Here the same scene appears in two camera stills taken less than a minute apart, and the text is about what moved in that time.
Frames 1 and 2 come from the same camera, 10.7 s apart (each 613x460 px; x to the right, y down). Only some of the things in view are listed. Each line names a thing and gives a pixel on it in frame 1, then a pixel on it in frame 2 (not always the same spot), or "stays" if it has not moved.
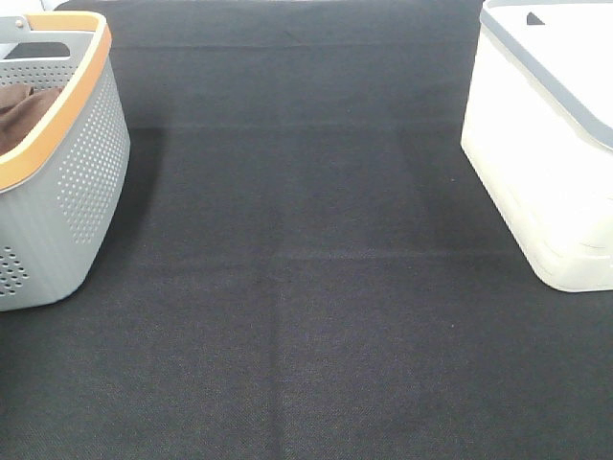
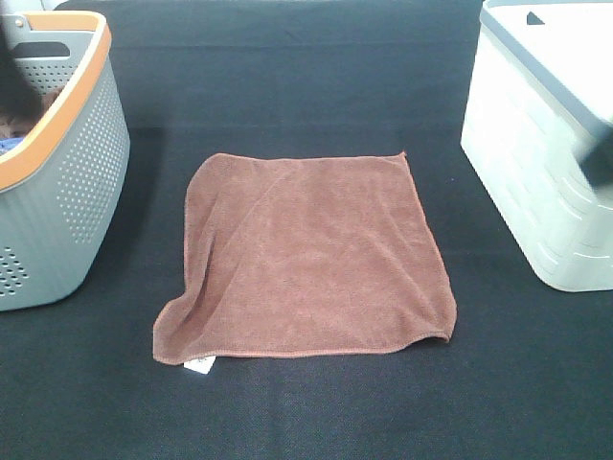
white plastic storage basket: (538, 126) stays
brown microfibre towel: (21, 108) -> (298, 255)
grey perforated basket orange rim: (60, 190) stays
